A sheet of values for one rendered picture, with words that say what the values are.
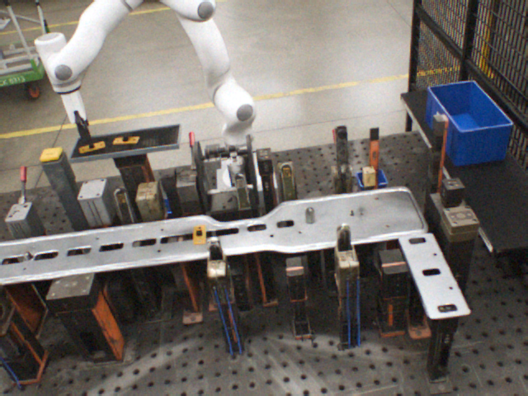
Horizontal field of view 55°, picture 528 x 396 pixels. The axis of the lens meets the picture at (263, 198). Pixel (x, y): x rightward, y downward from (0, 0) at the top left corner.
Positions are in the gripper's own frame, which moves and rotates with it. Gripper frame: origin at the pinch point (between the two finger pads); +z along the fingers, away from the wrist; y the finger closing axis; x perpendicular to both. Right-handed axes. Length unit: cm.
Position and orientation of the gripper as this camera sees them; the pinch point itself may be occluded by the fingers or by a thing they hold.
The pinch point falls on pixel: (84, 129)
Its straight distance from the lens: 178.5
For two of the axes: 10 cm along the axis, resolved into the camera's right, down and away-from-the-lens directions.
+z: 1.2, 7.8, 6.2
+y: 3.3, 5.6, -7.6
